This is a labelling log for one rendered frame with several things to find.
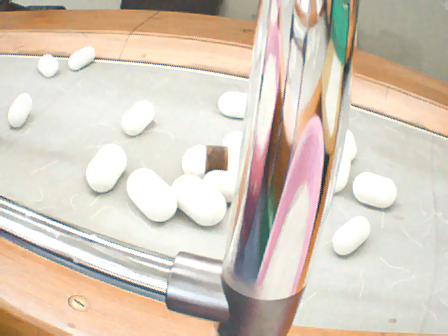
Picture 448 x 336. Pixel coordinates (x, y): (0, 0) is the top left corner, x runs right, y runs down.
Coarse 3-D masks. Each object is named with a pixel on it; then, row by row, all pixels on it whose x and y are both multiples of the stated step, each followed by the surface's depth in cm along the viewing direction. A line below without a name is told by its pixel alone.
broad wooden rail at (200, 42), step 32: (0, 32) 59; (32, 32) 58; (64, 32) 58; (96, 32) 57; (128, 32) 57; (160, 32) 57; (192, 32) 57; (224, 32) 58; (160, 64) 55; (192, 64) 55; (224, 64) 55; (384, 64) 58; (352, 96) 53; (384, 96) 53; (416, 96) 53
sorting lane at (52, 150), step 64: (0, 64) 56; (64, 64) 55; (128, 64) 55; (0, 128) 43; (64, 128) 44; (192, 128) 46; (384, 128) 50; (0, 192) 36; (64, 192) 37; (320, 256) 35; (384, 256) 35; (320, 320) 30; (384, 320) 29
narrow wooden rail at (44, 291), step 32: (0, 256) 27; (32, 256) 27; (0, 288) 24; (32, 288) 25; (64, 288) 26; (96, 288) 26; (0, 320) 24; (32, 320) 23; (64, 320) 24; (96, 320) 24; (128, 320) 25; (160, 320) 25; (192, 320) 26
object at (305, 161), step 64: (320, 0) 11; (256, 64) 13; (320, 64) 12; (256, 128) 13; (320, 128) 13; (256, 192) 14; (320, 192) 14; (64, 256) 17; (128, 256) 16; (192, 256) 17; (256, 256) 14; (256, 320) 15
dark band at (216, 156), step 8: (208, 144) 40; (208, 152) 39; (216, 152) 39; (224, 152) 39; (208, 160) 39; (216, 160) 39; (224, 160) 39; (208, 168) 39; (216, 168) 39; (224, 168) 39
